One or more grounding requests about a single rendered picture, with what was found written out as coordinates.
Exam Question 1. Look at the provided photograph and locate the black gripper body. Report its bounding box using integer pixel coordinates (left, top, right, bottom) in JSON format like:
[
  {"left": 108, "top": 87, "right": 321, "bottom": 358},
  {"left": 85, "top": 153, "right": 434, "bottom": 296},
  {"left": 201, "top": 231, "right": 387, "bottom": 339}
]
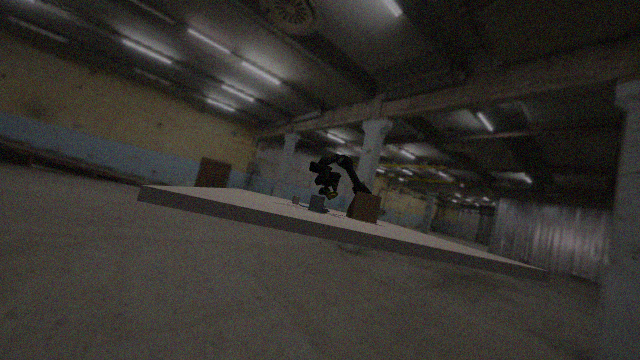
[{"left": 318, "top": 171, "right": 341, "bottom": 195}]

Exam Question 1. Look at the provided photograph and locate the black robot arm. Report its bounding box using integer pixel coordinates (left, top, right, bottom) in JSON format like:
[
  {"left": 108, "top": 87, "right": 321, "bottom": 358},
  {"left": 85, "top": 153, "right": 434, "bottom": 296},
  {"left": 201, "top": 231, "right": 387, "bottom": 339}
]
[{"left": 309, "top": 154, "right": 372, "bottom": 195}]

